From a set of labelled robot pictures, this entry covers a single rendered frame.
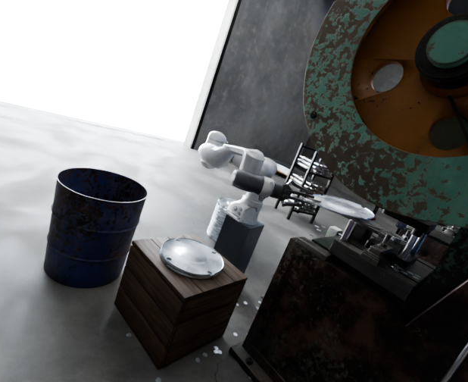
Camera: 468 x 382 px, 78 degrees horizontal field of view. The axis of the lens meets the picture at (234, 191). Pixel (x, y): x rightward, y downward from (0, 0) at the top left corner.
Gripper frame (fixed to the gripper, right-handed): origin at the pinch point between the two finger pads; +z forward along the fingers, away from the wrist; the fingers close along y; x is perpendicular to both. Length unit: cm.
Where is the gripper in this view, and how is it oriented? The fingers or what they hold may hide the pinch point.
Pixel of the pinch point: (312, 200)
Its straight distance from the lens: 136.8
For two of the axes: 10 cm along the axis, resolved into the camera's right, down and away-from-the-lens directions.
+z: 9.5, 2.7, 1.7
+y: 3.0, -9.1, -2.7
